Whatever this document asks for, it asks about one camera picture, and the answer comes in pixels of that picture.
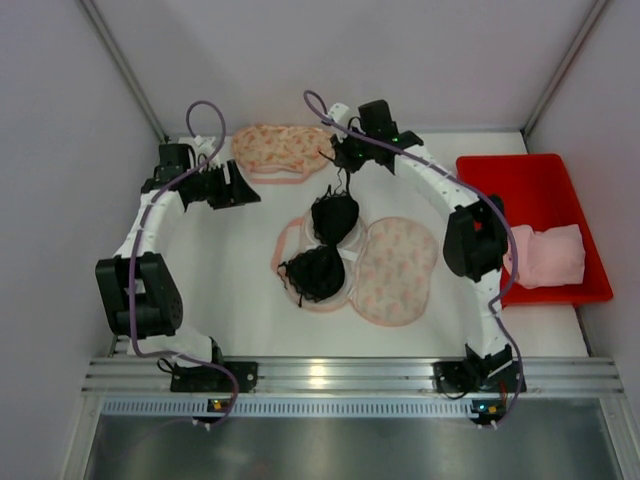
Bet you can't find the black lace bra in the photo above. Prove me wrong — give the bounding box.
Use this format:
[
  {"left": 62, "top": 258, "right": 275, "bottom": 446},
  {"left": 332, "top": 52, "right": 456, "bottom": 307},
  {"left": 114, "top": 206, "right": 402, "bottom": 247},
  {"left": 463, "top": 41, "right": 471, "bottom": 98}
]
[{"left": 276, "top": 166, "right": 360, "bottom": 307}]

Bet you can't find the floral mesh laundry bag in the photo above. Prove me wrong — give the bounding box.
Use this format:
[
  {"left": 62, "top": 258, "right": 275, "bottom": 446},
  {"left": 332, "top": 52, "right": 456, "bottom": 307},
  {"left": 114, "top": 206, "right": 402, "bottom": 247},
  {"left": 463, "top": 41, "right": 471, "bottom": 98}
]
[{"left": 271, "top": 212, "right": 438, "bottom": 327}]

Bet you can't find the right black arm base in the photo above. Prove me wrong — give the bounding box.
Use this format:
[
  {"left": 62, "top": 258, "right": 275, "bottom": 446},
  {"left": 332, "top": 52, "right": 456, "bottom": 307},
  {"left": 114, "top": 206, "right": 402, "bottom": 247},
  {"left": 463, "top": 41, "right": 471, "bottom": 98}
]
[{"left": 433, "top": 358, "right": 527, "bottom": 398}]

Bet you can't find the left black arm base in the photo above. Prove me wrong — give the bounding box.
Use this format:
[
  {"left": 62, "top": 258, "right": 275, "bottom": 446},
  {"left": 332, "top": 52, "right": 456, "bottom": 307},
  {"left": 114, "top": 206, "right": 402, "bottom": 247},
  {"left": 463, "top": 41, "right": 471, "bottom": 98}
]
[{"left": 156, "top": 358, "right": 258, "bottom": 393}]

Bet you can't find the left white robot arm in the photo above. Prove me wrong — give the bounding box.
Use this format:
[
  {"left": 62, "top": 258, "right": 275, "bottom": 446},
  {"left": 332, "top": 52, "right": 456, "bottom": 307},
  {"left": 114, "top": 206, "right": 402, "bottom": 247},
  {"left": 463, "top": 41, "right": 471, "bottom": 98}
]
[{"left": 95, "top": 142, "right": 261, "bottom": 368}]

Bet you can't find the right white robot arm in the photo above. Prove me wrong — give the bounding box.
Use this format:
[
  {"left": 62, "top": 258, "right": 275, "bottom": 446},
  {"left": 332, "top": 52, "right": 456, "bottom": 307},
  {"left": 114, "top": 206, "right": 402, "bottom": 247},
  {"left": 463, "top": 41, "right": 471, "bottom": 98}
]
[{"left": 321, "top": 100, "right": 513, "bottom": 358}]

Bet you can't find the red plastic tray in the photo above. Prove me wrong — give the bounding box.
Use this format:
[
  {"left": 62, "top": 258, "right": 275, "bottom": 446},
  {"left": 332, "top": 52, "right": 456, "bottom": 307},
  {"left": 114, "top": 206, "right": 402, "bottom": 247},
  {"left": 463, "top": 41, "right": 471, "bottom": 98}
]
[{"left": 456, "top": 153, "right": 614, "bottom": 307}]

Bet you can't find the pink folded cloth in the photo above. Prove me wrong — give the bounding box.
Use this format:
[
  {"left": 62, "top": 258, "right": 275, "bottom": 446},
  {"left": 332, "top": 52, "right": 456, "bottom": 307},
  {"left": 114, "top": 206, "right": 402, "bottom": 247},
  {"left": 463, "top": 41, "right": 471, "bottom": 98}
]
[{"left": 503, "top": 224, "right": 586, "bottom": 289}]

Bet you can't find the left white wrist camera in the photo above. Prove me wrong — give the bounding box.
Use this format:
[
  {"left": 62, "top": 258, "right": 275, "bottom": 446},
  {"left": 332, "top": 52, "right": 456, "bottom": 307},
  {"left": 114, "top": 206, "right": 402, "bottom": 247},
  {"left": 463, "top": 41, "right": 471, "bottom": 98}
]
[{"left": 192, "top": 135, "right": 216, "bottom": 154}]

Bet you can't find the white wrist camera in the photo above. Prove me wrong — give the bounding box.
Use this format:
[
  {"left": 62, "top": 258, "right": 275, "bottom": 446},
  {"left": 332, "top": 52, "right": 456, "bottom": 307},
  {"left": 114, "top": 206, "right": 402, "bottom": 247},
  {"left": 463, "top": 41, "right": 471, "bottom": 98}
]
[
  {"left": 321, "top": 103, "right": 352, "bottom": 138},
  {"left": 192, "top": 135, "right": 216, "bottom": 154}
]

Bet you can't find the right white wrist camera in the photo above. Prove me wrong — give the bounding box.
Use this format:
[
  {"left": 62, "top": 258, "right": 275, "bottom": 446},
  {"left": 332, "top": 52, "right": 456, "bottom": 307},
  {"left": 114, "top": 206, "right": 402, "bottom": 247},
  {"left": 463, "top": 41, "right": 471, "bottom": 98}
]
[{"left": 321, "top": 103, "right": 352, "bottom": 138}]

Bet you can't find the slotted grey cable duct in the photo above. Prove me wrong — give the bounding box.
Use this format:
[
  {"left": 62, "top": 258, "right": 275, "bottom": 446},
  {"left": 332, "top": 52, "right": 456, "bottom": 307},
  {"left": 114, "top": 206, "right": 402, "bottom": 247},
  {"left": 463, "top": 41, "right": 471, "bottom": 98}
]
[{"left": 99, "top": 394, "right": 506, "bottom": 417}]

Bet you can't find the aluminium mounting rail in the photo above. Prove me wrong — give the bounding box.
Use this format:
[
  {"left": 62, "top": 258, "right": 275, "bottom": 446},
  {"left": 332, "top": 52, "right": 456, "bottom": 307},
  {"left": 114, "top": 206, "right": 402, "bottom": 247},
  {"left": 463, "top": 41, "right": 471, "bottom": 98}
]
[{"left": 81, "top": 356, "right": 624, "bottom": 398}]

